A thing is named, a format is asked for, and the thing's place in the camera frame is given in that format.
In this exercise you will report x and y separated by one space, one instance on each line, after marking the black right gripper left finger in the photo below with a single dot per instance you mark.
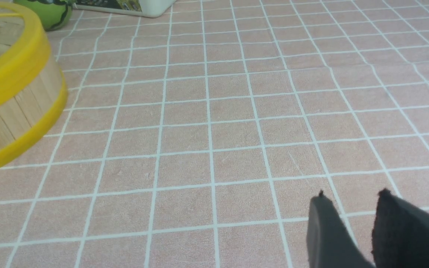
328 241

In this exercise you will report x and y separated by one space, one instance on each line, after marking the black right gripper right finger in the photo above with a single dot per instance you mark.
400 236

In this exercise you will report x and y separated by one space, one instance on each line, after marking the yellow bamboo steamer basket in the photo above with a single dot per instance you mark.
33 90

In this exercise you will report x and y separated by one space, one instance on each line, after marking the green lidded storage box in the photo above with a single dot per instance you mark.
143 8

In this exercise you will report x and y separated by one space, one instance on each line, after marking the green toy watermelon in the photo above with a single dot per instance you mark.
53 14

